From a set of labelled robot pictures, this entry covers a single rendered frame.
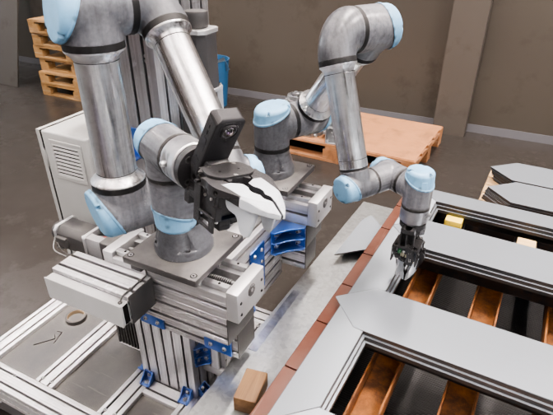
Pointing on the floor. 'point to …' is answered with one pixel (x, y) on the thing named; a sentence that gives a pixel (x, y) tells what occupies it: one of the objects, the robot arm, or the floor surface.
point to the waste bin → (224, 75)
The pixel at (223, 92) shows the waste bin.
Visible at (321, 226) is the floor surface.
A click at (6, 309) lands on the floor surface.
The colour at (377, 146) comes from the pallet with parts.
